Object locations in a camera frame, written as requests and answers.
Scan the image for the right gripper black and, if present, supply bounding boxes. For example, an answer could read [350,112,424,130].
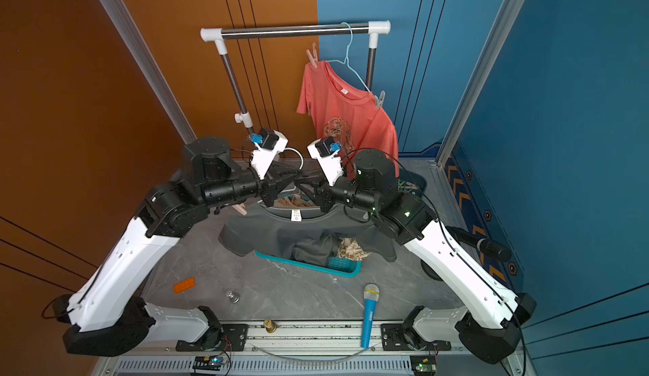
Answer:
[296,166,385,217]

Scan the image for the white wire hanger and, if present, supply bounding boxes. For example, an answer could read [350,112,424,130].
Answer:
[280,147,305,173]

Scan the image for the beige clothespin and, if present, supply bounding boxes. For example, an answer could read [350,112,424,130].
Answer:
[233,203,248,216]

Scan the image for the grey garment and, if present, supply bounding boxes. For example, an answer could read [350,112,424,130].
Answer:
[219,203,397,266]

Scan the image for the red t-shirt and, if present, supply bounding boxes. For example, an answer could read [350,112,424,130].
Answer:
[297,61,398,160]

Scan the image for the light green wire hanger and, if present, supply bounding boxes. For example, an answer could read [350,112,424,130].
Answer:
[327,21,379,92]

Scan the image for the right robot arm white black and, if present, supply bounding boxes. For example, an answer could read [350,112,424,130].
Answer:
[308,141,536,364]

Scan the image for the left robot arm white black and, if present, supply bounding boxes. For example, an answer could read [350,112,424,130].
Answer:
[52,130,301,357]

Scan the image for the beige patterned cloth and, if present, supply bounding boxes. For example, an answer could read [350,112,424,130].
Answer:
[274,194,371,261]

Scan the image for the teal plastic laundry basket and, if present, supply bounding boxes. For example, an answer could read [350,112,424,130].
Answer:
[255,251,362,278]

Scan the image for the dark teal clothespin bin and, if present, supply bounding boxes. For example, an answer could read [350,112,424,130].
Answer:
[397,168,428,196]

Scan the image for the blue toy microphone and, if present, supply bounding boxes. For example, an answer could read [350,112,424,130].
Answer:
[360,283,380,349]

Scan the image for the small silver metal weight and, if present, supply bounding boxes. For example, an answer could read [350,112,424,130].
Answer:
[226,290,240,303]

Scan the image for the orange rectangular tag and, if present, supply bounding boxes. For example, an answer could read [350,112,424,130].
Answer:
[172,277,195,294]

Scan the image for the small brass weight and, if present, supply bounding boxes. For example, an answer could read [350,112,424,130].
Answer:
[264,319,278,334]

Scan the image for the metal clothes drying rack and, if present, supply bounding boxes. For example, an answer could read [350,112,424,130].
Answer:
[200,21,391,134]

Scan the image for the left green circuit board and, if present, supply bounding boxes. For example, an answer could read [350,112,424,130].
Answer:
[192,356,230,374]

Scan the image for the green circuit board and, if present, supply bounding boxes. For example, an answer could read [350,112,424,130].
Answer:
[192,356,230,374]
[410,356,437,376]

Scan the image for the right green circuit board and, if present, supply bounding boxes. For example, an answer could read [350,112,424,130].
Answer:
[410,356,437,376]

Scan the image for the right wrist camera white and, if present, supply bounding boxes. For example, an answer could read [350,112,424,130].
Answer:
[308,136,344,187]

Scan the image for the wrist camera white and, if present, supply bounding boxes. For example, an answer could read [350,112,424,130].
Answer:
[250,128,288,179]
[308,136,344,187]

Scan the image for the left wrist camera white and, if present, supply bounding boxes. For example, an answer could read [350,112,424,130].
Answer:
[250,128,288,179]

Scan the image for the aluminium front rail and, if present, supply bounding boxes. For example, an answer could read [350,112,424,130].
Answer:
[100,319,528,357]

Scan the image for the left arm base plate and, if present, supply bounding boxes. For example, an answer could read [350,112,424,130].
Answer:
[175,323,248,352]

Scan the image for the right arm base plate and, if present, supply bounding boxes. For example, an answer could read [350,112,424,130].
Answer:
[380,324,451,352]

